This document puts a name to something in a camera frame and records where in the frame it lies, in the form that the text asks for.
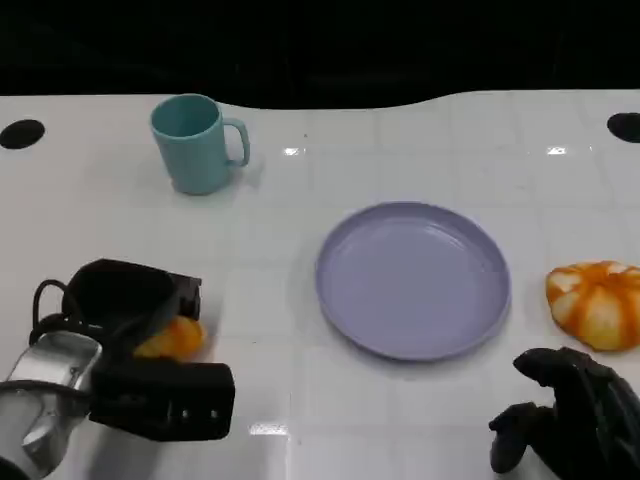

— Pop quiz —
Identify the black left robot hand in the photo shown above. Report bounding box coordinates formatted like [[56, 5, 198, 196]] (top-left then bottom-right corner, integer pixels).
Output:
[[62, 258, 204, 352]]

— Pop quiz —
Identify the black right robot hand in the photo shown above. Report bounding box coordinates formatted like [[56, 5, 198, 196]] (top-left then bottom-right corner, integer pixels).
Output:
[[488, 347, 640, 480]]

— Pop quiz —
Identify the orange and white bread roll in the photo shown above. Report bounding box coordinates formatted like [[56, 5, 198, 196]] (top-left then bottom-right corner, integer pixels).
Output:
[[544, 259, 640, 354], [133, 317, 207, 360]]

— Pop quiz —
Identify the pale green mug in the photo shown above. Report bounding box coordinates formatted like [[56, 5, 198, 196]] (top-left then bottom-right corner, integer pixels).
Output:
[[150, 94, 251, 196]]

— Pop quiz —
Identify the black table grommet hole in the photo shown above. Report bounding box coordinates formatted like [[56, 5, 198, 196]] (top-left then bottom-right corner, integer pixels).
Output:
[[606, 112, 640, 144], [0, 119, 46, 150]]

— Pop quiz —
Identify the lilac plate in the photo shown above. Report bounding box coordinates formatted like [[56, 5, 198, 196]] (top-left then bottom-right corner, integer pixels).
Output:
[[315, 201, 512, 362]]

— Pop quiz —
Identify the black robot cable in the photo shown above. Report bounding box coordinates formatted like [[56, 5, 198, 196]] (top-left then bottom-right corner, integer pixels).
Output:
[[28, 278, 101, 347]]

